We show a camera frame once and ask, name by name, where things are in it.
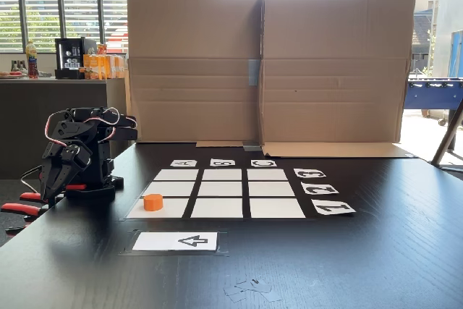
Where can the clear tape scraps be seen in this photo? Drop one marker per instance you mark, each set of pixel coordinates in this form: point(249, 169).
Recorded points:
point(253, 287)

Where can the orange snack bag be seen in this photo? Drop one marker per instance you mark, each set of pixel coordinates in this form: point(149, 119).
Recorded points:
point(101, 49)

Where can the letter B paper sheet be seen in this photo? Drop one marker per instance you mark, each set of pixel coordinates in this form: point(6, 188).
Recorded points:
point(222, 163)

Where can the brown cardboard panel with flap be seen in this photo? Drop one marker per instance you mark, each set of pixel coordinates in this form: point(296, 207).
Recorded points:
point(336, 34)

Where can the letter C paper sheet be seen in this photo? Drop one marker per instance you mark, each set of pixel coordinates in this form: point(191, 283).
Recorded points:
point(263, 163)

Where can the letter A paper sheet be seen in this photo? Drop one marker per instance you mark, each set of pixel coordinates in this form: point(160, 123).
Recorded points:
point(183, 163)

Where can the black mini fridge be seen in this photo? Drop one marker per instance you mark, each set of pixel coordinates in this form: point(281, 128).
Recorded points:
point(68, 59)

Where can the white arrow paper sheet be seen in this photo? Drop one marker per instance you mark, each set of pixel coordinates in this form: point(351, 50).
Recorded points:
point(212, 244)

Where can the slanted metal table leg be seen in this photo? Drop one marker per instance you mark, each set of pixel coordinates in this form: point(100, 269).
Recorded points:
point(446, 135)

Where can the number 3 paper sheet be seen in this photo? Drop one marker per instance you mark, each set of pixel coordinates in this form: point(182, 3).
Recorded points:
point(310, 173)

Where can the blue foosball table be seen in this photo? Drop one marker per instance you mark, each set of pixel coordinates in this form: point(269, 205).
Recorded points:
point(434, 95)

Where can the number 2 paper sheet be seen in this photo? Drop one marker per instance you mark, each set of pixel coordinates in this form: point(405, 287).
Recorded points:
point(320, 189)

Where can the grey tape strip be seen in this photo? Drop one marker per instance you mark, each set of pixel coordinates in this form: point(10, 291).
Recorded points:
point(254, 72)

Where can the white nine-square paper grid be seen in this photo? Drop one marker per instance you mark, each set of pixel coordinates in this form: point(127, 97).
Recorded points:
point(220, 207)

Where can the plate with food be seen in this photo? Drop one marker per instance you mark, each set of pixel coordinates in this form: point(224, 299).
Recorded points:
point(12, 74)

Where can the green glass bottles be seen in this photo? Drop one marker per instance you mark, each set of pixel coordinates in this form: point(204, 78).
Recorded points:
point(18, 66)

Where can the orange carton pack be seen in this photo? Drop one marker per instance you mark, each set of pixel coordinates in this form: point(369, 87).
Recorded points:
point(101, 66)

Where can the number 1 paper sheet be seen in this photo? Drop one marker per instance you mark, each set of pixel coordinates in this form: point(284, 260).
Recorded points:
point(333, 207)

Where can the yellow-label drink bottle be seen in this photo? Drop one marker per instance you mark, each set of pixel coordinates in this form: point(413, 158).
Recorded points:
point(32, 59)

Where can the round orange token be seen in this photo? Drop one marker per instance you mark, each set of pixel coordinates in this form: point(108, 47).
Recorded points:
point(153, 203)

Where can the dark counter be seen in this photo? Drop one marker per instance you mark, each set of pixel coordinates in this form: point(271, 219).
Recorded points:
point(21, 124)

